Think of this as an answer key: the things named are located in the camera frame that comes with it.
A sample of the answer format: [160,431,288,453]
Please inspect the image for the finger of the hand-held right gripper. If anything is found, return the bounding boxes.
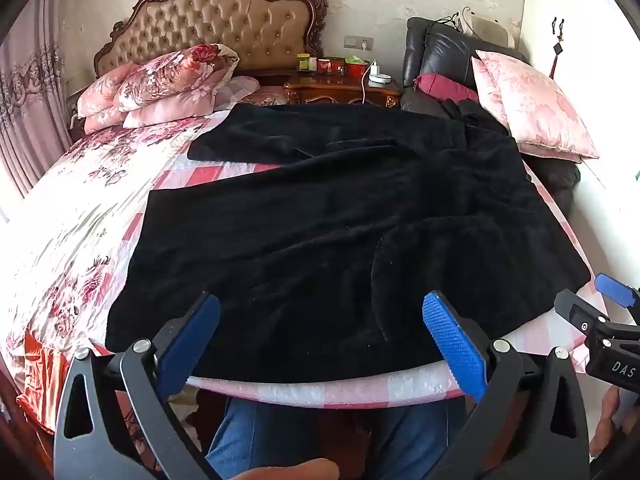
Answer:
[553,288,613,336]
[594,273,640,313]

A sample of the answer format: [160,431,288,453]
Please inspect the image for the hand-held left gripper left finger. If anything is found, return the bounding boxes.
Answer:
[52,290,223,480]

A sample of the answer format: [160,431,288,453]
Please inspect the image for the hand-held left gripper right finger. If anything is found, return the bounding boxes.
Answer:
[422,290,591,480]

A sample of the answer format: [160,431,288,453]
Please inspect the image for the black pants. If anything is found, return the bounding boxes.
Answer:
[105,102,593,386]

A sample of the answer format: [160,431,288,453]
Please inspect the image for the person's right hand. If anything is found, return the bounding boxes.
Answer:
[589,389,628,461]

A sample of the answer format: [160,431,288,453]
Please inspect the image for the person's left hand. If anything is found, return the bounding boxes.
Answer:
[234,457,341,480]

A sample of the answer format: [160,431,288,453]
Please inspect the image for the bed with pink checked sheet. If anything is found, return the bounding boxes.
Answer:
[0,85,616,441]

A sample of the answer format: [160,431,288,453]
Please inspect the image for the person's legs in jeans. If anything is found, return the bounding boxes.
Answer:
[205,395,468,480]

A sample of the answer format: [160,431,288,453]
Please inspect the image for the floral satin bedspread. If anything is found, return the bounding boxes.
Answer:
[0,115,221,433]

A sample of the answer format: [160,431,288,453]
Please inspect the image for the pink floral square pillow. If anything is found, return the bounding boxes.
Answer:
[471,49,600,163]

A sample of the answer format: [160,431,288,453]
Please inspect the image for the dark clothes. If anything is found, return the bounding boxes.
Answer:
[440,97,511,136]

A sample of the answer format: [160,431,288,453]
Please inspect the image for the red hanging ornament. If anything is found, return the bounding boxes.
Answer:
[549,17,568,81]

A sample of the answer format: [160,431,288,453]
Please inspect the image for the pale pink pillow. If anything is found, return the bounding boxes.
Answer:
[212,76,261,111]

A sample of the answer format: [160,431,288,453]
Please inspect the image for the maroon cushion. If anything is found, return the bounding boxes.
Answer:
[412,73,481,103]

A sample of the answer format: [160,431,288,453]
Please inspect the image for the pink satin pillow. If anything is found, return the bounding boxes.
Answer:
[75,65,132,136]

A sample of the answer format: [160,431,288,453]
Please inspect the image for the folded floral quilt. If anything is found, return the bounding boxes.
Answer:
[115,42,241,128]

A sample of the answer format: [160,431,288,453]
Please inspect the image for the wooden nightstand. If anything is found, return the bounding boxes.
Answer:
[284,71,403,109]

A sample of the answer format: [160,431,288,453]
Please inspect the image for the beige headrest cushion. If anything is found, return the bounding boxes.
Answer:
[467,14,516,46]

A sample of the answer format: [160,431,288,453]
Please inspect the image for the black leather armchair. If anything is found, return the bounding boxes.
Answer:
[400,16,583,206]

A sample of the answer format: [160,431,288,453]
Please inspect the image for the pink embroidered curtain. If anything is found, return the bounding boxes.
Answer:
[0,0,76,196]

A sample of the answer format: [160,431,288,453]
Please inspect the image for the tufted carved headboard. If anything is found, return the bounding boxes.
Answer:
[92,0,330,78]

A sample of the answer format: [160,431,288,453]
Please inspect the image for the black cable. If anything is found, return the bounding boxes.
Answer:
[434,7,476,36]

